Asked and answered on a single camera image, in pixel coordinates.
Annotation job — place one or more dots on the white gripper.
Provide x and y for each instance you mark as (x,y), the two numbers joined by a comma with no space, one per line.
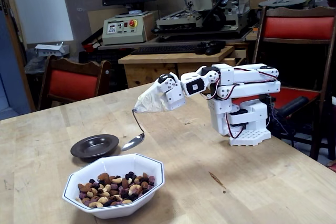
(171,96)

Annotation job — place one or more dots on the bent metal spoon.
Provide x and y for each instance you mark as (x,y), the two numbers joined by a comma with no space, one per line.
(132,142)

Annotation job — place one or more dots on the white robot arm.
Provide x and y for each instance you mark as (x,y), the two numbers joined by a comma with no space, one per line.
(252,77)

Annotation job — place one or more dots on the beige masking tape wrap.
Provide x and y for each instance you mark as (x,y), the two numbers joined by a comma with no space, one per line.
(149,100)

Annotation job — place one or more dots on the wooden workbench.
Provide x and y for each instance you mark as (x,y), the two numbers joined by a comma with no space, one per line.
(147,73)

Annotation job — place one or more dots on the black keyboard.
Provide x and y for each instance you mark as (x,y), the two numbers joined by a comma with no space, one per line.
(162,50)

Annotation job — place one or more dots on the black mouse device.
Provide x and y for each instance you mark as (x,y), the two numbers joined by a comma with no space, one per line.
(212,48)

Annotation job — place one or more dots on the beige control box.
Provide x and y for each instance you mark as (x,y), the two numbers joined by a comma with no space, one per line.
(123,32)

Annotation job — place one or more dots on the white octagonal bowl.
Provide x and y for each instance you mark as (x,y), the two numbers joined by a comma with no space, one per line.
(115,163)

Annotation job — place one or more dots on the dark brown dish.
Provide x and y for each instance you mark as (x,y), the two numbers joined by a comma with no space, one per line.
(92,146)

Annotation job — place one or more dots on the black circuit board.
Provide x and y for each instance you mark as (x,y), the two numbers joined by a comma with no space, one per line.
(271,100)

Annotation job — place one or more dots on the small wooden red-cushioned chair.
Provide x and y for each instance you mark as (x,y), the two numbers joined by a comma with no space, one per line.
(71,85)

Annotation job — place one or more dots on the mixed nuts pile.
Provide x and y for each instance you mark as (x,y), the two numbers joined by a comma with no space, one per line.
(115,190)

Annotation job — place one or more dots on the grey board panel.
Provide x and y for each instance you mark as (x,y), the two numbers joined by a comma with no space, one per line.
(81,11)

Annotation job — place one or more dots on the black cylinder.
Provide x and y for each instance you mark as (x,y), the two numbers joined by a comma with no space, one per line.
(292,106)

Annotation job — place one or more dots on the white router box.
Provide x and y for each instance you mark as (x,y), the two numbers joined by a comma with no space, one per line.
(51,49)

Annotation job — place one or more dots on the large wooden red-cushioned chair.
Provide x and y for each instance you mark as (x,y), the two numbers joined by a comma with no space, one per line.
(296,27)

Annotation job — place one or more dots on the black round turntable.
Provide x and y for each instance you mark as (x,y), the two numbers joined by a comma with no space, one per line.
(282,3)

